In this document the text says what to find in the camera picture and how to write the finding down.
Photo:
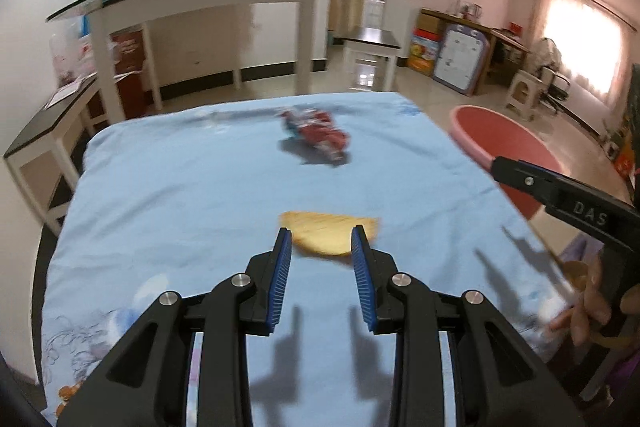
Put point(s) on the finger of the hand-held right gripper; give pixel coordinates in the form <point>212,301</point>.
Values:
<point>520,179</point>

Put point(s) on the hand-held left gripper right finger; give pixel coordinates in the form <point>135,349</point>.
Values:
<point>362,282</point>

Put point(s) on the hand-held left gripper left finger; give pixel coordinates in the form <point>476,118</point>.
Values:
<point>280,282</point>

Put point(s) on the pink plastic basin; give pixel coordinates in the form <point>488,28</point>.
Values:
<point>500,137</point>

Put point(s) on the yellow foam piece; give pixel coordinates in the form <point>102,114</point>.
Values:
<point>325,229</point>

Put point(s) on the person's right hand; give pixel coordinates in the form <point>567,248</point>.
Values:
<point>595,302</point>

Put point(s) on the white plastic stool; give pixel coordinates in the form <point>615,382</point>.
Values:
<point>522,89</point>

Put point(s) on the black office chair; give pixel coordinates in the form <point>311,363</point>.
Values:
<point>557,87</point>

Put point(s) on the wooden shelf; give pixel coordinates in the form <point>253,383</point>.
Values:
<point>622,152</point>

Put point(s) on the light blue printed bedsheet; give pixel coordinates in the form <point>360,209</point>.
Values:
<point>200,187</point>

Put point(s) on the children's drawing board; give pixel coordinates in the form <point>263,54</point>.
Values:
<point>460,59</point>

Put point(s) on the wooden desk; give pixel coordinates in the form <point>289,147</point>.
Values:
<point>505,38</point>

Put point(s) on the white curtain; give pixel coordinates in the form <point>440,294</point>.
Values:
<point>585,42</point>

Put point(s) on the red crumpled wrapper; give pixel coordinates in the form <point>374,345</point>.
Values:
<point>317,134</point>

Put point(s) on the fruit printed cardboard box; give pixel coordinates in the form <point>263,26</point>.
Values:
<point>424,52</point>

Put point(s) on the brown cardboard box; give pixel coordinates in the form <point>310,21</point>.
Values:
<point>430,24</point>

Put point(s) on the small black top table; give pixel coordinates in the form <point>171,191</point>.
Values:
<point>372,38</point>

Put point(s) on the dark red box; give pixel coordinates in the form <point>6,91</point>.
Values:
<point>129,67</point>

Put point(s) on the black top side table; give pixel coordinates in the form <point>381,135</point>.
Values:
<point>45,127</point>

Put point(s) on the white plastic bag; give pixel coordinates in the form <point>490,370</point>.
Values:
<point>72,52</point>

